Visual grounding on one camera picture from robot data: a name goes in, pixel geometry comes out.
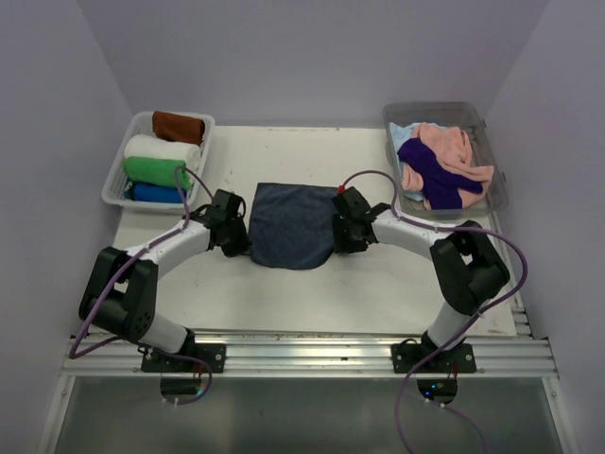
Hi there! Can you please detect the blue rolled towel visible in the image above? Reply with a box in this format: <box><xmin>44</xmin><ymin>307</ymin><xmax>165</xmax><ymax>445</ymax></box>
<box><xmin>124</xmin><ymin>181</ymin><xmax>182</xmax><ymax>203</ymax></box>

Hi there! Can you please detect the clear grey plastic bin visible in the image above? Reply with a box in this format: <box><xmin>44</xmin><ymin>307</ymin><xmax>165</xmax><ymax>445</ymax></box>
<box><xmin>382</xmin><ymin>101</ymin><xmax>509</xmax><ymax>220</ymax></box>

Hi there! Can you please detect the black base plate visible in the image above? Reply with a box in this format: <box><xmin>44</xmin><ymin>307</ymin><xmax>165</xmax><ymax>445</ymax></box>
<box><xmin>390</xmin><ymin>339</ymin><xmax>477</xmax><ymax>374</ymax></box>
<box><xmin>137</xmin><ymin>343</ymin><xmax>227</xmax><ymax>374</ymax></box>

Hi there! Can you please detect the pink towel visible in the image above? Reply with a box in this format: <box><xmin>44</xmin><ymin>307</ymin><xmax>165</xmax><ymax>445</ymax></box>
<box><xmin>403</xmin><ymin>123</ymin><xmax>494</xmax><ymax>210</ymax></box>

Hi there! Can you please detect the white rolled towel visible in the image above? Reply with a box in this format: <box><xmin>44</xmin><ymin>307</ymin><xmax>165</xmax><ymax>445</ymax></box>
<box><xmin>124</xmin><ymin>134</ymin><xmax>202</xmax><ymax>170</ymax></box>

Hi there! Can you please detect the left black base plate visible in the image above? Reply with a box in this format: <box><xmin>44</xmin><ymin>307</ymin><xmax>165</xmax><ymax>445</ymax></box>
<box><xmin>137</xmin><ymin>343</ymin><xmax>227</xmax><ymax>374</ymax></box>

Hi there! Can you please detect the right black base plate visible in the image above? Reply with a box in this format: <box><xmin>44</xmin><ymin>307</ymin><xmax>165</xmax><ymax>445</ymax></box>
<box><xmin>390</xmin><ymin>339</ymin><xmax>477</xmax><ymax>374</ymax></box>

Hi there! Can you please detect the brown towel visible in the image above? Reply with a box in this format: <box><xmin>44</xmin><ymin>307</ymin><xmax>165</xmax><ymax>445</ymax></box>
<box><xmin>152</xmin><ymin>111</ymin><xmax>206</xmax><ymax>146</ymax></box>

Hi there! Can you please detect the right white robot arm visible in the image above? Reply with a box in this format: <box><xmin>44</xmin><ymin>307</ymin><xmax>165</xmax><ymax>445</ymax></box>
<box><xmin>332</xmin><ymin>187</ymin><xmax>510</xmax><ymax>372</ymax></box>

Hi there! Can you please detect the aluminium front rail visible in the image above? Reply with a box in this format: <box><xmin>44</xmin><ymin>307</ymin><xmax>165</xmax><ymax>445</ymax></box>
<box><xmin>60</xmin><ymin>333</ymin><xmax>558</xmax><ymax>378</ymax></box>

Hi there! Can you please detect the purple towel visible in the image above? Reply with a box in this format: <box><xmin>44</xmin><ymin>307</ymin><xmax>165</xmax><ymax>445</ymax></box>
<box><xmin>397</xmin><ymin>138</ymin><xmax>484</xmax><ymax>210</ymax></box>

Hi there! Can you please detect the green rolled towel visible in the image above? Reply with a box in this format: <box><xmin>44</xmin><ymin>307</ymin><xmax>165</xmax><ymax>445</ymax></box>
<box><xmin>122</xmin><ymin>157</ymin><xmax>193</xmax><ymax>189</ymax></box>

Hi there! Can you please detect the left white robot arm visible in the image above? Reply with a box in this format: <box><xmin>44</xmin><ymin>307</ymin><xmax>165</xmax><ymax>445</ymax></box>
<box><xmin>69</xmin><ymin>190</ymin><xmax>250</xmax><ymax>372</ymax></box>

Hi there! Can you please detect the dark grey-blue towel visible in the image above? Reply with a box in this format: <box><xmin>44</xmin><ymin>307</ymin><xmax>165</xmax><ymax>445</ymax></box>
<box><xmin>249</xmin><ymin>183</ymin><xmax>337</xmax><ymax>271</ymax></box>

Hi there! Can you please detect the white plastic basket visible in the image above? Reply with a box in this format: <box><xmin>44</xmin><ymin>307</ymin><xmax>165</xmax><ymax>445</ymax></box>
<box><xmin>101</xmin><ymin>112</ymin><xmax>216</xmax><ymax>212</ymax></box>

